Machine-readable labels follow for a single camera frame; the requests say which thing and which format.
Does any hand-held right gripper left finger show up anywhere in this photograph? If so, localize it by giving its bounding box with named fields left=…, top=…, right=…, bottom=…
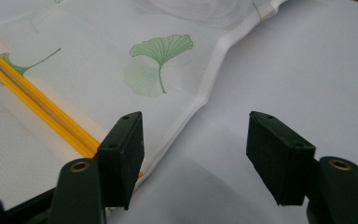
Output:
left=47, top=111, right=145, bottom=224

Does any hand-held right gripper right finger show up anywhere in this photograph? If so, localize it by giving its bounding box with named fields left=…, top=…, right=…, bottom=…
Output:
left=245, top=110, right=358, bottom=224

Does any white leaf-print mesh laundry bag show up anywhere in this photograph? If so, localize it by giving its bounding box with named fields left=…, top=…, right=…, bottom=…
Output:
left=0, top=0, right=288, bottom=212

